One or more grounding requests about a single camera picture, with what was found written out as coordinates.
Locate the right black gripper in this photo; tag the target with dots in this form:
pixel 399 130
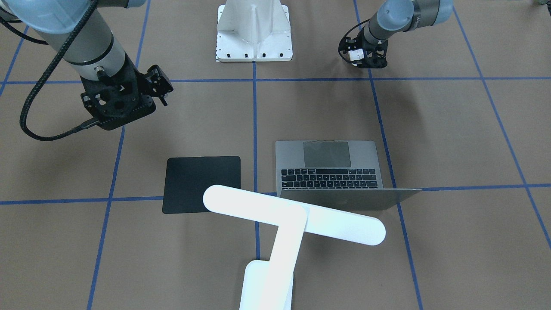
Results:
pixel 157 84

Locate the black mouse pad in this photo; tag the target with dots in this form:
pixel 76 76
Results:
pixel 187 178

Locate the grey laptop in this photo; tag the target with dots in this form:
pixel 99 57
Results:
pixel 339 174

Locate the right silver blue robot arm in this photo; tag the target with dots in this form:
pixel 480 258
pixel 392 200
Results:
pixel 80 37

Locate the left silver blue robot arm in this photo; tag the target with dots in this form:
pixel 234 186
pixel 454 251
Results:
pixel 396 16

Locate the white desk lamp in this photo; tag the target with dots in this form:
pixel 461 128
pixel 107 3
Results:
pixel 268 284

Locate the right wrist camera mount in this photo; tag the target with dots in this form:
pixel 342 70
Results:
pixel 115 106

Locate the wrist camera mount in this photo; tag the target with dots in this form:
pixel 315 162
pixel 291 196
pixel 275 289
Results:
pixel 115 106
pixel 375 54

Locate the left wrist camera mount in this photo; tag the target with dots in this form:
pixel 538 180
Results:
pixel 375 54

